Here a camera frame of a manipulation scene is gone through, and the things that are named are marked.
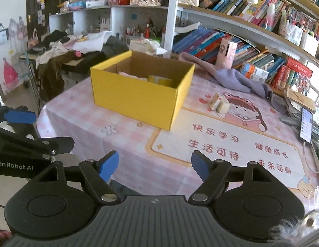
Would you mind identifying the yellow cardboard box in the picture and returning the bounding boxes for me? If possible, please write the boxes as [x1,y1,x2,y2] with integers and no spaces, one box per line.
[90,51,195,130]

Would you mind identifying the pink cartoon table mat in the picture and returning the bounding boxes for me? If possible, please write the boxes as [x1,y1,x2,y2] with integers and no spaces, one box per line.
[37,75,319,209]

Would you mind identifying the smartphone with lit screen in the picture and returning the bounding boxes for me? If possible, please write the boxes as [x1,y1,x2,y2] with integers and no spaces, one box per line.
[299,108,313,144]

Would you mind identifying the stack of papers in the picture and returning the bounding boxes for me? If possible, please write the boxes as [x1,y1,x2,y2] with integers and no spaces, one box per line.
[281,89,319,173]

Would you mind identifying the white eraser block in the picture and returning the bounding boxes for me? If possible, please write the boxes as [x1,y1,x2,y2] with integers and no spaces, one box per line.
[216,98,230,114]

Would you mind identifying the red book set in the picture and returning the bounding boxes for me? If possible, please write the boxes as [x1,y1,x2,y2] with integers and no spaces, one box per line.
[270,57,313,90]

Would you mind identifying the white red small box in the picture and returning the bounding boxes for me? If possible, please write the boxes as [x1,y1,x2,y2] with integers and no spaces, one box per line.
[209,92,223,111]

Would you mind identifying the upper orange blue box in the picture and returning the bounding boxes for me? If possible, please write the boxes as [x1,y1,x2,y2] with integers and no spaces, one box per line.
[240,62,269,79]

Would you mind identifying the white bookshelf frame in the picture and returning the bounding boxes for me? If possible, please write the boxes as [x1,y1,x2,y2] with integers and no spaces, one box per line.
[48,0,319,68]

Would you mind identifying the orange blue box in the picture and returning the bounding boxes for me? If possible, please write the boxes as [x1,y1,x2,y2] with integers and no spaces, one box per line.
[240,62,269,79]
[240,70,266,83]

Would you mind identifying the lower orange blue box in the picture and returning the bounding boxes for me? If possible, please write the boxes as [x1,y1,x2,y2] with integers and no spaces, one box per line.
[240,70,266,83]

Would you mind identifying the pink cartoon pencil holder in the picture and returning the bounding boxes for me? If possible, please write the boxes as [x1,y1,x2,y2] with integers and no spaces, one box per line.
[215,38,238,69]

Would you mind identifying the yellow tape roll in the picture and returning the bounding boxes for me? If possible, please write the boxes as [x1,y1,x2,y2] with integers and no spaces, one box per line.
[148,75,172,87]

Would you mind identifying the row of leaning books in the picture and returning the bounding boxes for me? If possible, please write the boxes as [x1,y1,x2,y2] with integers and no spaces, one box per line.
[173,26,285,82]

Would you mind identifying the purple pink cloth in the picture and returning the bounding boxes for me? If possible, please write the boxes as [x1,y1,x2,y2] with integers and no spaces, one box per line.
[178,52,287,115]

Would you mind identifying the crumpled white paper bag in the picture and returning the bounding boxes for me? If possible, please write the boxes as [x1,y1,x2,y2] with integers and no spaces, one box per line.
[129,38,168,56]

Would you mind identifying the pile of clothes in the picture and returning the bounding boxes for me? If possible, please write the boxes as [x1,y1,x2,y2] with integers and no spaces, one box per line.
[28,30,128,102]

